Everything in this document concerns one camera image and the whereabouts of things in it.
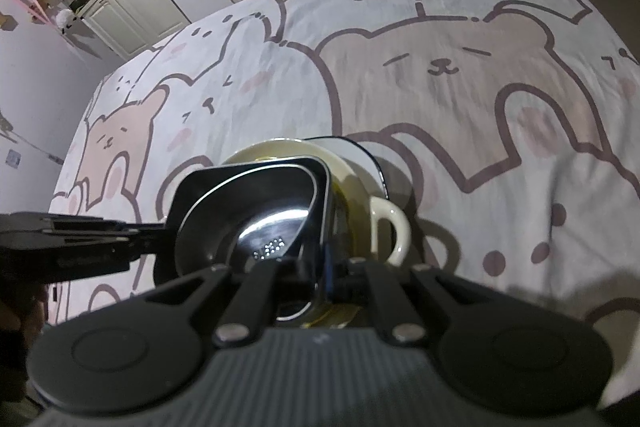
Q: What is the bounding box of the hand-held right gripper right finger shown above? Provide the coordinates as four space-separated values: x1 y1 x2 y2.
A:
322 244 506 348

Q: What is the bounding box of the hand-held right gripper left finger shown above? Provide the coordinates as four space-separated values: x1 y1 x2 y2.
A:
137 247 326 348

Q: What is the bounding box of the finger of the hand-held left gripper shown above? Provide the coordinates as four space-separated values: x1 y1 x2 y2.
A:
0 212 168 260

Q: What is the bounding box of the round steel bowl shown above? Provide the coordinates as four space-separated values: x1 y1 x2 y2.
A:
175 164 321 270

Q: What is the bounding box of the rectangular steel tray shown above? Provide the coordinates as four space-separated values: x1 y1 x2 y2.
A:
152 157 333 320

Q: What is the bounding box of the cream ceramic mug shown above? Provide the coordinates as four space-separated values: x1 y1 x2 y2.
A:
220 138 412 328

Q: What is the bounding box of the white plate with dark rim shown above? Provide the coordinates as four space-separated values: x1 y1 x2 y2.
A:
305 136 391 200

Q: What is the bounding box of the white kitchen cabinet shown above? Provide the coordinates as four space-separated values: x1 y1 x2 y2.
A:
80 0 191 60

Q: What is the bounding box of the bear printed blanket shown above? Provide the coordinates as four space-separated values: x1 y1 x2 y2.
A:
50 0 640 408

